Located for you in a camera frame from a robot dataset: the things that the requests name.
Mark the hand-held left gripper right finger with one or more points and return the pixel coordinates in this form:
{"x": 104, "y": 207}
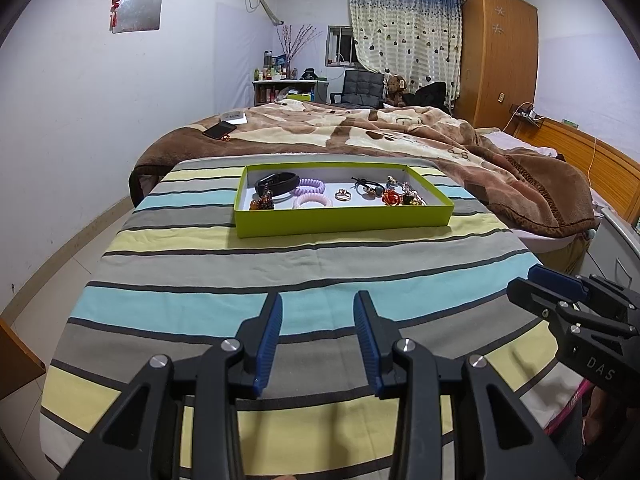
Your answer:
{"x": 367, "y": 345}

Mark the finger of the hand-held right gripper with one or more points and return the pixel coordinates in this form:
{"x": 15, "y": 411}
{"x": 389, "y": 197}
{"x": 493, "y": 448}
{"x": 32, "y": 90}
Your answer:
{"x": 547, "y": 282}
{"x": 595, "y": 322}

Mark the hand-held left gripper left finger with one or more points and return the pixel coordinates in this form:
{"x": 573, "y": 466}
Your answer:
{"x": 267, "y": 345}

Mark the green shallow cardboard box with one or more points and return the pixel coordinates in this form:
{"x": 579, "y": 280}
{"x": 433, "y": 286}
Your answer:
{"x": 345, "y": 220}

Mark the red charm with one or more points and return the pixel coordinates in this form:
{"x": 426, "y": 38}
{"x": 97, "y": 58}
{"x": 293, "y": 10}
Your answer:
{"x": 391, "y": 199}

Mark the black smart band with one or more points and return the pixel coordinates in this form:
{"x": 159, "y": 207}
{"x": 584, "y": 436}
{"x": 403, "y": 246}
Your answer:
{"x": 282, "y": 182}

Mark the person's right forearm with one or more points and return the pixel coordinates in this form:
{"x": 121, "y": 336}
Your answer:
{"x": 610, "y": 425}

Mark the striped cloth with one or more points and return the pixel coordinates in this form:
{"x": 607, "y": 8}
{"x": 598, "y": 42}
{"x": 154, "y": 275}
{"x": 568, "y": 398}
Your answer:
{"x": 250, "y": 270}

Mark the white bedside cabinet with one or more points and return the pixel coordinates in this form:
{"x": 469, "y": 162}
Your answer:
{"x": 617, "y": 245}

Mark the wooden headboard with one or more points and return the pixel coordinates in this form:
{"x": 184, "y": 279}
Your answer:
{"x": 575, "y": 145}

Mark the brown plush blanket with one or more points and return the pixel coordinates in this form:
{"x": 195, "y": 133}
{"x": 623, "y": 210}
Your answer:
{"x": 450, "y": 155}

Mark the black smartphone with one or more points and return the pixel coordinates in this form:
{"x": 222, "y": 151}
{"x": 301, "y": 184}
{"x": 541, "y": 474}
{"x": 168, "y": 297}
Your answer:
{"x": 219, "y": 130}

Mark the black clothing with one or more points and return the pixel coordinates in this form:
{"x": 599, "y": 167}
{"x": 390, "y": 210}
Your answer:
{"x": 427, "y": 96}

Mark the white small box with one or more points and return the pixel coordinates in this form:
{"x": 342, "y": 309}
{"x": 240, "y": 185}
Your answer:
{"x": 234, "y": 116}

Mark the wooden wardrobe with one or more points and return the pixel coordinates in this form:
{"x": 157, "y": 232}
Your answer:
{"x": 495, "y": 55}

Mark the brown teddy bear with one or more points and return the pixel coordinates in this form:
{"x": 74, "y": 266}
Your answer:
{"x": 396, "y": 91}

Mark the wooden furniture corner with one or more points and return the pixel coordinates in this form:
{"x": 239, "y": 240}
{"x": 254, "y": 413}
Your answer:
{"x": 17, "y": 360}

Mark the white shelf desk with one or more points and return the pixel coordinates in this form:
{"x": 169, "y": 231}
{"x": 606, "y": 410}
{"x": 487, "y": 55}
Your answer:
{"x": 270, "y": 92}

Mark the grey chair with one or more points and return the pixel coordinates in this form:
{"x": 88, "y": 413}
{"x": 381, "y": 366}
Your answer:
{"x": 360, "y": 85}

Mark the black bag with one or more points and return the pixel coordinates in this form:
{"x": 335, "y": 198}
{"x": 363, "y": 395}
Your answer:
{"x": 309, "y": 73}

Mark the group of bottles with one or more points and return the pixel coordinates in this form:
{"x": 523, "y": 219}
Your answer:
{"x": 272, "y": 70}

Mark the patterned curtain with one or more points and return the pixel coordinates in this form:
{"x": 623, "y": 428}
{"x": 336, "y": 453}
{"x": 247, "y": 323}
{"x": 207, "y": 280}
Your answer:
{"x": 405, "y": 35}

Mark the window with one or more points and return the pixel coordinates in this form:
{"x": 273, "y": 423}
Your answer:
{"x": 342, "y": 45}

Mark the pink blossom branches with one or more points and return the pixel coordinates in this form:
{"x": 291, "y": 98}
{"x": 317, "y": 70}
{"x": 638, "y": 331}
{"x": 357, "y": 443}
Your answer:
{"x": 297, "y": 45}

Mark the red hanging ornament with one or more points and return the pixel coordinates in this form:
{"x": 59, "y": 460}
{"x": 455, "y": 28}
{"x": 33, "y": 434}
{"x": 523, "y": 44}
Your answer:
{"x": 116, "y": 10}

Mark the silver wall sheet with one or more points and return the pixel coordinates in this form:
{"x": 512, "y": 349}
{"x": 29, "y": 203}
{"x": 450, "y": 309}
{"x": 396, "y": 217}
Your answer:
{"x": 140, "y": 7}

